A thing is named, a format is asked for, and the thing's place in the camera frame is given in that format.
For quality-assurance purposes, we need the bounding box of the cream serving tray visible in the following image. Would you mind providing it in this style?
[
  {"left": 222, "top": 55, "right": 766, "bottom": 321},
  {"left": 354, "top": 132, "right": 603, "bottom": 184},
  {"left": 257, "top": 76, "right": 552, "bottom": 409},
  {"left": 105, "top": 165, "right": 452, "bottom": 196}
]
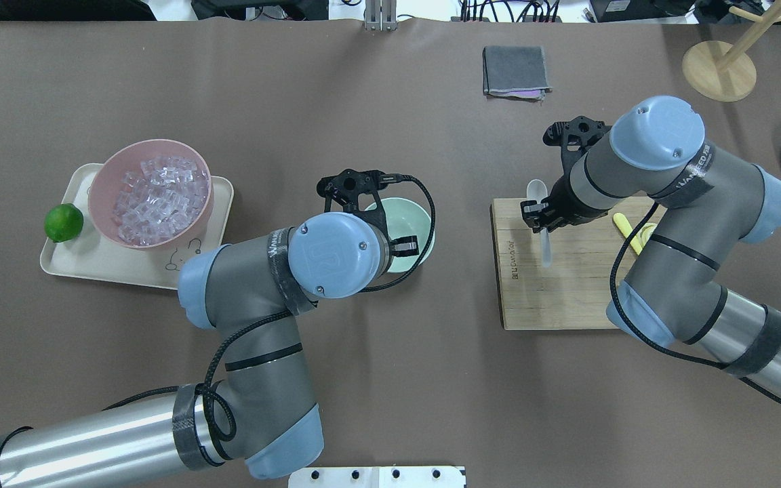
[{"left": 39, "top": 163, "right": 235, "bottom": 290}]

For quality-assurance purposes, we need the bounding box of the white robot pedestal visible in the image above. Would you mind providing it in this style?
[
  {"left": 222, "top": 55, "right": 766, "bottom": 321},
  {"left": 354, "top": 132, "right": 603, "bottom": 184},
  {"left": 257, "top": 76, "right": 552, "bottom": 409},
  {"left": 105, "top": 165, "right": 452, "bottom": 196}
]
[{"left": 287, "top": 466, "right": 467, "bottom": 487}]

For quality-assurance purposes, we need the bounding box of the yellow measuring spoon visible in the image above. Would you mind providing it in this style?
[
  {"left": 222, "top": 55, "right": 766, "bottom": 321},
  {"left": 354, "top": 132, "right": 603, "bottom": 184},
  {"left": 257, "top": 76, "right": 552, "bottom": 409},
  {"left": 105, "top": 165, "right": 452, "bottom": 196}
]
[{"left": 612, "top": 212, "right": 658, "bottom": 256}]

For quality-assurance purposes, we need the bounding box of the bamboo cutting board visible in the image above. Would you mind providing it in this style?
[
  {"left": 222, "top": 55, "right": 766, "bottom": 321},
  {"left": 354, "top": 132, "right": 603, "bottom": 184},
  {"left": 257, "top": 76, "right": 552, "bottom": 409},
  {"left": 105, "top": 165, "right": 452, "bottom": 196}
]
[{"left": 490, "top": 195, "right": 652, "bottom": 331}]

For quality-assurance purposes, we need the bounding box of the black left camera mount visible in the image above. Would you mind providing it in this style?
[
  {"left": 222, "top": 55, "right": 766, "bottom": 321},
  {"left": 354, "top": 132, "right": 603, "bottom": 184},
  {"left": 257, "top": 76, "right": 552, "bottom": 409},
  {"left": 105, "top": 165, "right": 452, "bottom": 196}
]
[{"left": 316, "top": 169, "right": 402, "bottom": 234}]

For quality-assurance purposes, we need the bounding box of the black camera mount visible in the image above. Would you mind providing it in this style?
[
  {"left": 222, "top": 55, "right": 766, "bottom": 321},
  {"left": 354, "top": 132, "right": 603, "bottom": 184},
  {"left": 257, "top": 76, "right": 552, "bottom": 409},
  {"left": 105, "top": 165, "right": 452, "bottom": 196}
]
[
  {"left": 316, "top": 169, "right": 402, "bottom": 234},
  {"left": 542, "top": 115, "right": 612, "bottom": 176}
]

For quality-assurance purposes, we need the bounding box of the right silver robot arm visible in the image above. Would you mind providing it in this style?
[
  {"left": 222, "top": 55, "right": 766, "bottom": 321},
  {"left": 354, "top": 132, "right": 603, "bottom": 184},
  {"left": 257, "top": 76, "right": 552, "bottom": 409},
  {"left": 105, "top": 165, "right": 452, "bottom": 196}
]
[{"left": 521, "top": 96, "right": 781, "bottom": 404}]

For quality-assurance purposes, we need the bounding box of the aluminium frame post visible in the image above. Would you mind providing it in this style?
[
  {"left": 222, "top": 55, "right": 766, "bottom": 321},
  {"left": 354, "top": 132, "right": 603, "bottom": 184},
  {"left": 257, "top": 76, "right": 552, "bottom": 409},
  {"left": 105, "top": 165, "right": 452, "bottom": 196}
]
[{"left": 363, "top": 0, "right": 399, "bottom": 32}]

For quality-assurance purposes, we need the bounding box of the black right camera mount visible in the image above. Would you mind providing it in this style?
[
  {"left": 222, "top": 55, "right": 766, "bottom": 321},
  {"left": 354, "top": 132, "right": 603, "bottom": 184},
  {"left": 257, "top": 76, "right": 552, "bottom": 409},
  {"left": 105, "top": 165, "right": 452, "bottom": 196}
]
[{"left": 542, "top": 115, "right": 612, "bottom": 176}]

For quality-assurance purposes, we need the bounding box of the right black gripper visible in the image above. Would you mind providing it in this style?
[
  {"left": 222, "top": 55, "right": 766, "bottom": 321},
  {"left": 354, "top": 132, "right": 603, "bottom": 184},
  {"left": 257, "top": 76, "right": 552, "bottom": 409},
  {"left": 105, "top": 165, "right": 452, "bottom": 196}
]
[{"left": 521, "top": 183, "right": 584, "bottom": 234}]

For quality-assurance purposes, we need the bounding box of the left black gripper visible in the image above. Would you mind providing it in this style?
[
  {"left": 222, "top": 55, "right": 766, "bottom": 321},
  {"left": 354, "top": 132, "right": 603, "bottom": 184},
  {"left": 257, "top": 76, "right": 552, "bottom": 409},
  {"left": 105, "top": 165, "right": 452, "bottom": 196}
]
[{"left": 382, "top": 235, "right": 420, "bottom": 262}]

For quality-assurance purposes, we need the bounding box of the pink bowl of ice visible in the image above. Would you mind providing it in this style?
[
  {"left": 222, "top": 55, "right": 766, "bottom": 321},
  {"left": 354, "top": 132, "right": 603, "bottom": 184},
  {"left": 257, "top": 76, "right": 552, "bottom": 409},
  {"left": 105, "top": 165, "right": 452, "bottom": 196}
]
[{"left": 89, "top": 139, "right": 214, "bottom": 250}]

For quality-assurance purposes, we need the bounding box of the green lime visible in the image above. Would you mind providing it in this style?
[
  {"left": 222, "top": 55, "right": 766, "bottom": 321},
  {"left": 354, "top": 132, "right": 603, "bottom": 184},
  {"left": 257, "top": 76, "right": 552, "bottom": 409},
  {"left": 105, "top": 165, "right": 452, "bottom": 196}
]
[{"left": 44, "top": 203, "right": 85, "bottom": 242}]

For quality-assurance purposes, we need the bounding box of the grey folded cloth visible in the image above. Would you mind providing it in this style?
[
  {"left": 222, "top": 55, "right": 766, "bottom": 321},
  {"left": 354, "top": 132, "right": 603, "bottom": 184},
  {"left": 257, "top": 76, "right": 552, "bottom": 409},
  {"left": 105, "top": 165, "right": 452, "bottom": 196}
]
[{"left": 481, "top": 45, "right": 553, "bottom": 101}]

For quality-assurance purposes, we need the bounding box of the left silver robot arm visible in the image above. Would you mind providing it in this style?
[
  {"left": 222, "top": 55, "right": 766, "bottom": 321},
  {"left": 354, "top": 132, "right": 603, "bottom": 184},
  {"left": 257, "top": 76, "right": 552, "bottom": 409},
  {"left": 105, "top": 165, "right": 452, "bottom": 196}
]
[{"left": 0, "top": 212, "right": 426, "bottom": 487}]

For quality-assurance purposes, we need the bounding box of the white ceramic spoon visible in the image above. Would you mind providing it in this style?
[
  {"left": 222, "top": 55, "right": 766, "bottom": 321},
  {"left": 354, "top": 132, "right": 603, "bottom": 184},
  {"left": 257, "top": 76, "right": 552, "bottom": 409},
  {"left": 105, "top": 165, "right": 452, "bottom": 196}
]
[{"left": 526, "top": 179, "right": 553, "bottom": 268}]

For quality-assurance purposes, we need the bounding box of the wooden mug tree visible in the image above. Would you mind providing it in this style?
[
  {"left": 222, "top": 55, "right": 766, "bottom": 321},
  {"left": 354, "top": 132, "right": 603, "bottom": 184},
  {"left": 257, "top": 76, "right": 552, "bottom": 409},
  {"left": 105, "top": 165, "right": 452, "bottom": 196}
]
[{"left": 681, "top": 1, "right": 781, "bottom": 102}]

